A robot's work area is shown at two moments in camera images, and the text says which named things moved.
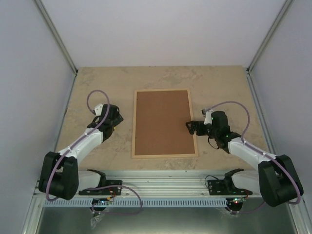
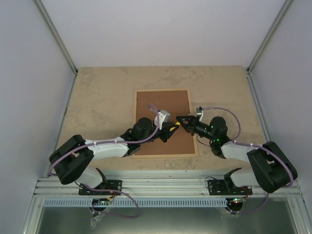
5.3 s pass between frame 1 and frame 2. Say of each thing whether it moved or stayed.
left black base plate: stayed
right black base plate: stayed
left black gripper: moved
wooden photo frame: stayed
